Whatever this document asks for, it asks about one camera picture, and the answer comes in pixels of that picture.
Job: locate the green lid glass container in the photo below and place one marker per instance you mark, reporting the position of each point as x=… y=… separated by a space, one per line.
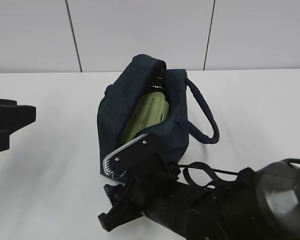
x=151 y=109

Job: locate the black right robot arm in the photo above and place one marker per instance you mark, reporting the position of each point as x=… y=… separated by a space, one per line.
x=257 y=205

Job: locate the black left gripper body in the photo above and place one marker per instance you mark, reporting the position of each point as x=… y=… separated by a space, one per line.
x=13 y=117

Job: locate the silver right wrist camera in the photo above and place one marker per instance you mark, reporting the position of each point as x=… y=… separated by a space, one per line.
x=130 y=154

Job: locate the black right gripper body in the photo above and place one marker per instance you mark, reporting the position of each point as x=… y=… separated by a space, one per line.
x=150 y=192

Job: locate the dark blue lunch bag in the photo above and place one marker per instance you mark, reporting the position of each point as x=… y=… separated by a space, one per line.
x=121 y=98

